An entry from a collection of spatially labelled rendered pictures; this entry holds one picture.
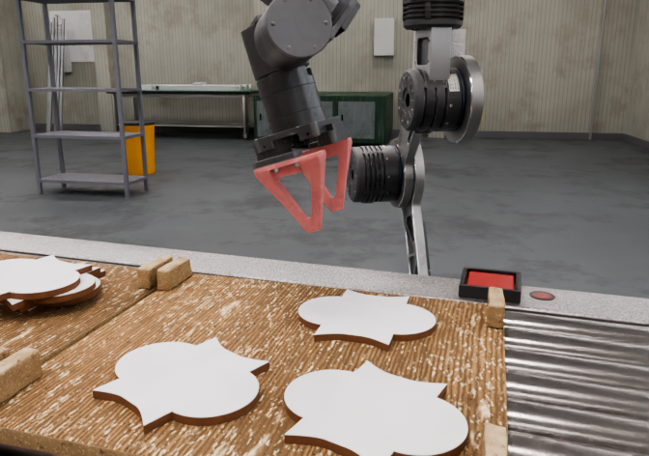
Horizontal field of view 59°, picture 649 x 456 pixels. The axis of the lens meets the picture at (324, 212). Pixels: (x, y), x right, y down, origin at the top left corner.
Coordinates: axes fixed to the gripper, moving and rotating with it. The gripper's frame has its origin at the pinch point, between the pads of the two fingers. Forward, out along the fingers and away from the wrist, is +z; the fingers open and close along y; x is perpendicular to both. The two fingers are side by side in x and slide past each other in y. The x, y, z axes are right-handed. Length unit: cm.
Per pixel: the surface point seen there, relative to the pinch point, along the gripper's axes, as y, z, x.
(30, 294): -8.3, -0.4, 31.3
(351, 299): 4.2, 11.1, 1.3
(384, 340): -5.0, 12.8, -3.7
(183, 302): 0.5, 6.3, 19.7
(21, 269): -2.2, -2.6, 37.4
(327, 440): -21.4, 12.6, -2.2
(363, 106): 836, -20, 154
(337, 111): 833, -24, 195
